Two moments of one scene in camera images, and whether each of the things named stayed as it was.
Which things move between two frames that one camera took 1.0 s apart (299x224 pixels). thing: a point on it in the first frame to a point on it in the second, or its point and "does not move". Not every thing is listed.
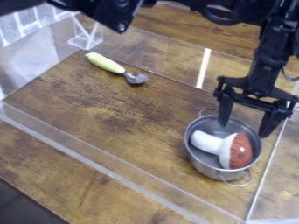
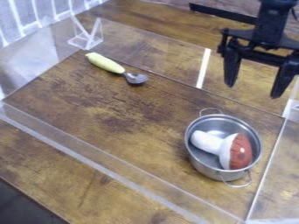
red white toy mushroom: (236, 149) does not move
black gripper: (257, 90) to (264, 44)
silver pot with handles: (208, 164) does not move
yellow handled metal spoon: (110, 65) does not move
